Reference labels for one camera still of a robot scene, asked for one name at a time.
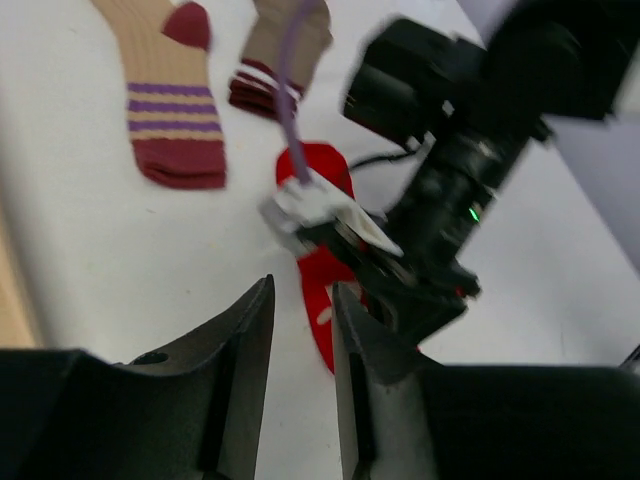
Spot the wooden compartment tray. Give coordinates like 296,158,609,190
1,214,41,348

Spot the beige maroon striped sock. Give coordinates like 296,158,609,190
94,0,226,190

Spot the red patterned sock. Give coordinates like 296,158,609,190
296,142,362,373

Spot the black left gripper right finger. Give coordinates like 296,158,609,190
332,284,639,479

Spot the tan brown sock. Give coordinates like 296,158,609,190
228,0,332,120

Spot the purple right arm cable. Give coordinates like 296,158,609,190
273,0,326,189

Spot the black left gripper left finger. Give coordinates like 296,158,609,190
1,276,275,479

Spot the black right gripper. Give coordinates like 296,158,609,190
299,220,480,346

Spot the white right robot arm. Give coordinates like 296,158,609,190
301,1,639,344

